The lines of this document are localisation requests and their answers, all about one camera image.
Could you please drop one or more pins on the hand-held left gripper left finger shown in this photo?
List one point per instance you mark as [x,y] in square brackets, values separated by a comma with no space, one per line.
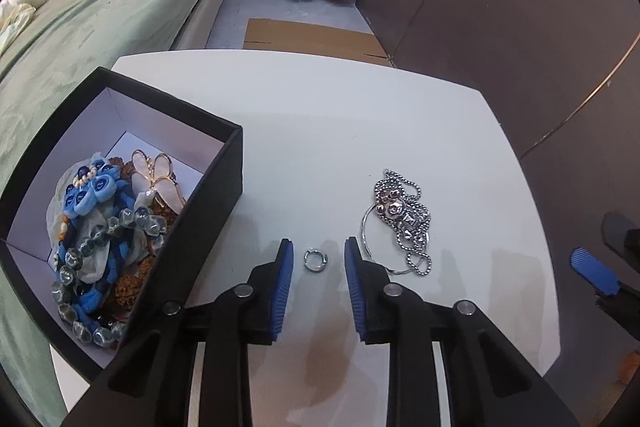
[282,287]

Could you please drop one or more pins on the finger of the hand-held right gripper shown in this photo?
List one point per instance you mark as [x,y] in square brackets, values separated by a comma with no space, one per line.
[595,272]
[622,232]

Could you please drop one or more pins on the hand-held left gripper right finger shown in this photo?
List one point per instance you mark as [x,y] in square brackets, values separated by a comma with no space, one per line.
[355,287]

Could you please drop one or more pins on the black jewelry box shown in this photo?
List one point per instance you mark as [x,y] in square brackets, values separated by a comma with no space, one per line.
[220,187]

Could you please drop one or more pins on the white butterfly hair clip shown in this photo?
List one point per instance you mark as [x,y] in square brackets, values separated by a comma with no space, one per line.
[167,194]

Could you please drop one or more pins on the thin silver hoop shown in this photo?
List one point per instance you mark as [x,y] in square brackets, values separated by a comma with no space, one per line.
[362,234]

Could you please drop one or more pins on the flat cardboard sheet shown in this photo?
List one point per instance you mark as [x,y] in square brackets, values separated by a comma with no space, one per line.
[310,39]

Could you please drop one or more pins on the bed with green blanket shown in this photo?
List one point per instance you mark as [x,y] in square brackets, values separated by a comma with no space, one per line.
[100,7]

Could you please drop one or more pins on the white crumpled quilt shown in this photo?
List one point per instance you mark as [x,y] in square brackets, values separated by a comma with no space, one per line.
[20,7]

